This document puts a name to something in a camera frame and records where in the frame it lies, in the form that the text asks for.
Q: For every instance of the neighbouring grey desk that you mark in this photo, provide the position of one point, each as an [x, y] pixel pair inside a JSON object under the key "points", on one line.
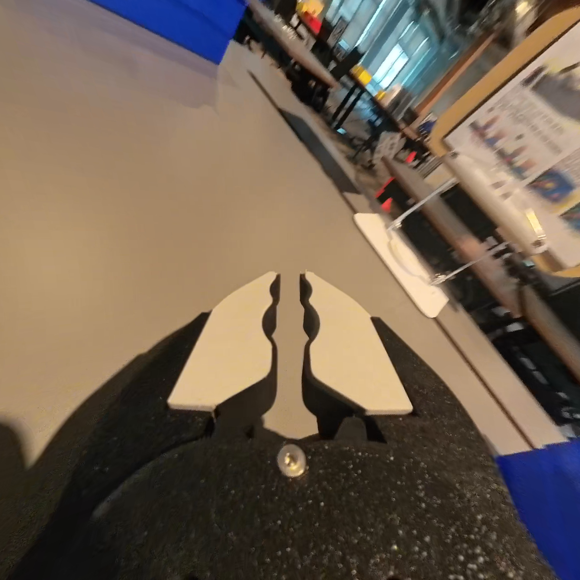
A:
{"points": [[539, 317]]}

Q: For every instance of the white sign stand base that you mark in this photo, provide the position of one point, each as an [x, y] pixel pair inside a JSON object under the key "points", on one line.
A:
{"points": [[376, 226]]}

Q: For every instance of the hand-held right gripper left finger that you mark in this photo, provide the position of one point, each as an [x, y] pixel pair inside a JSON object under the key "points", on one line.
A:
{"points": [[226, 353]]}

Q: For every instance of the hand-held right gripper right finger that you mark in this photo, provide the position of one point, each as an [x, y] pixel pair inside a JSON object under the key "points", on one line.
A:
{"points": [[353, 358]]}

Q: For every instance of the blue corner tape far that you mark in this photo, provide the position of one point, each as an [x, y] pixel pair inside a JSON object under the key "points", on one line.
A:
{"points": [[181, 22]]}

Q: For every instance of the long wooden table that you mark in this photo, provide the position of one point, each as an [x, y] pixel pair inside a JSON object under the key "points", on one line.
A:
{"points": [[294, 40]]}

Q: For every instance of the yellow storage bin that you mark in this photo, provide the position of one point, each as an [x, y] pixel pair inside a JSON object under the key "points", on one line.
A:
{"points": [[361, 75]]}

